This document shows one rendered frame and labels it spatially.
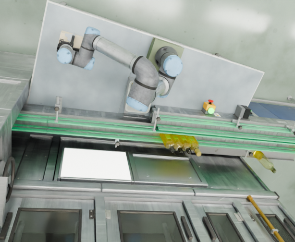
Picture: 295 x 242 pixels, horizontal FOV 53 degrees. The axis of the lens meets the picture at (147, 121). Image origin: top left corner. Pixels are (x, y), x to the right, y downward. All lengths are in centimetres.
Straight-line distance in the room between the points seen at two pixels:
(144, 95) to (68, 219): 70
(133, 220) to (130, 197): 15
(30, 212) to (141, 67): 87
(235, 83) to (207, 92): 23
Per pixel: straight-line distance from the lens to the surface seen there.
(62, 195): 165
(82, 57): 161
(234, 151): 242
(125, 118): 206
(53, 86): 208
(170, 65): 177
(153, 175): 185
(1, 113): 160
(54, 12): 198
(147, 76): 138
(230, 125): 220
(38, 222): 153
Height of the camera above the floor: 271
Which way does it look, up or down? 63 degrees down
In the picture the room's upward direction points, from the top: 158 degrees clockwise
